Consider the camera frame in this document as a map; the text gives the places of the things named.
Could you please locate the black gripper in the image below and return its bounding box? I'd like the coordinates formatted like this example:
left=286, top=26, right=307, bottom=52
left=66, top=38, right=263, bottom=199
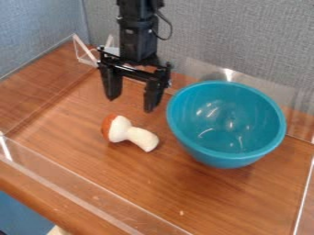
left=98, top=17, right=171, bottom=113

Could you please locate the brown and white toy mushroom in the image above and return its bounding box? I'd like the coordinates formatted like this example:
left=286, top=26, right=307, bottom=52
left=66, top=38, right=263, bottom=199
left=100, top=115, right=159, bottom=152

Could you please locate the blue plastic bowl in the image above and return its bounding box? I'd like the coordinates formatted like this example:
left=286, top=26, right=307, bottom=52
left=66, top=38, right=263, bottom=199
left=167, top=81, right=287, bottom=169

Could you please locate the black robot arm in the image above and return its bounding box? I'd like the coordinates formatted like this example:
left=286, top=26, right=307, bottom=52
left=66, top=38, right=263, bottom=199
left=98, top=0, right=172, bottom=113

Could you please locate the clear acrylic back barrier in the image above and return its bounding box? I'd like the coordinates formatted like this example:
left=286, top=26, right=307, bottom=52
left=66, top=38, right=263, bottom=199
left=102, top=39, right=314, bottom=145

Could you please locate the clear acrylic barrier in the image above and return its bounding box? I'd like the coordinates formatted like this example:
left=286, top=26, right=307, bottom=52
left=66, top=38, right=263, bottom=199
left=0, top=132, right=193, bottom=235
left=102, top=39, right=314, bottom=145

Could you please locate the clear acrylic front barrier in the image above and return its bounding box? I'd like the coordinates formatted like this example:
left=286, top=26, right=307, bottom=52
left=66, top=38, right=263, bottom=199
left=0, top=132, right=193, bottom=235

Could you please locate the clear acrylic corner bracket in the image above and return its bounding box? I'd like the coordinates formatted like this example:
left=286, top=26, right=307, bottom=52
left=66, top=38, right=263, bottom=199
left=72, top=34, right=119, bottom=68

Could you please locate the black cable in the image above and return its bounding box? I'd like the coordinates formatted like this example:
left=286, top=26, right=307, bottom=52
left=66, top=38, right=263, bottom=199
left=152, top=10, right=174, bottom=41

